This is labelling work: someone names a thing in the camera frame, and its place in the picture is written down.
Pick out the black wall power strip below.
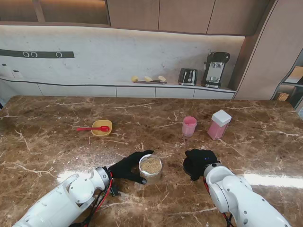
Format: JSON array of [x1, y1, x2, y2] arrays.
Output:
[[0, 49, 75, 59]]

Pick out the black and silver toaster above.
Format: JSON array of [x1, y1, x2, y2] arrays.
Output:
[[178, 68, 198, 86]]

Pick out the small wooden box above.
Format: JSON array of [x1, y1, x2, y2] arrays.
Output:
[[276, 92, 290, 102]]

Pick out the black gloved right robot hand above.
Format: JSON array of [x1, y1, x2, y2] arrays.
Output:
[[182, 148, 221, 182]]

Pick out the dark cutting board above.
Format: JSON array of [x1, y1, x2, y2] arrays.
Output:
[[136, 80, 167, 85]]

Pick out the red and black left arm cables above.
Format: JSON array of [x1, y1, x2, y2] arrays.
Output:
[[73, 172, 114, 227]]

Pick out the yellow plastic bowl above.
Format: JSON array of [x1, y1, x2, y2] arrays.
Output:
[[91, 120, 113, 137]]

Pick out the red plastic spoon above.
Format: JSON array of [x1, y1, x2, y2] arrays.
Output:
[[75, 126, 110, 132]]

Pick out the tan book on shelf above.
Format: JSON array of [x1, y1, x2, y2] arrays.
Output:
[[287, 66, 303, 84]]

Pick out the tall brown cabinet panel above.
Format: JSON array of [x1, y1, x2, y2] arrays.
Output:
[[233, 0, 303, 101]]

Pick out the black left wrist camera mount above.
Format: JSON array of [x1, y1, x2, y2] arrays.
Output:
[[109, 184, 122, 197]]

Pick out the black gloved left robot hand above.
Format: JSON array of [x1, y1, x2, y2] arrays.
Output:
[[107, 149, 154, 185]]

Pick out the pink measuring cup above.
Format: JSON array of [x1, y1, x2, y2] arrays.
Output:
[[181, 116, 198, 137]]

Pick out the white counter with drawers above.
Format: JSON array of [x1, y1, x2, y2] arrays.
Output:
[[0, 77, 236, 100]]

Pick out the black round jar lid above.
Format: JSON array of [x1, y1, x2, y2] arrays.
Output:
[[182, 157, 193, 176]]

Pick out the black espresso machine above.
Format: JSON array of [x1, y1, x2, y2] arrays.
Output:
[[200, 51, 231, 89]]

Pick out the clear grain jar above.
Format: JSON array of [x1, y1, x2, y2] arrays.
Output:
[[138, 154, 163, 185]]

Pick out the dark open shelf unit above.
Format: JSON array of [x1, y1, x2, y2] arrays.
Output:
[[272, 48, 303, 110]]

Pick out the white square container lid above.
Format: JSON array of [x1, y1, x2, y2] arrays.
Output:
[[211, 109, 232, 127]]

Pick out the brown wall cabinets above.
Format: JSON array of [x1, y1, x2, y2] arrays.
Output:
[[0, 0, 270, 36]]

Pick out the red and black right arm cables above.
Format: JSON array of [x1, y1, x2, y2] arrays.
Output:
[[203, 176, 235, 227]]

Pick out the pink container with white lid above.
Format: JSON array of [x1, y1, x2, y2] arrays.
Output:
[[207, 121, 230, 141]]

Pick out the red and black arm cables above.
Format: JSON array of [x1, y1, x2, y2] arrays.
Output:
[[73, 172, 114, 227], [203, 176, 235, 227]]

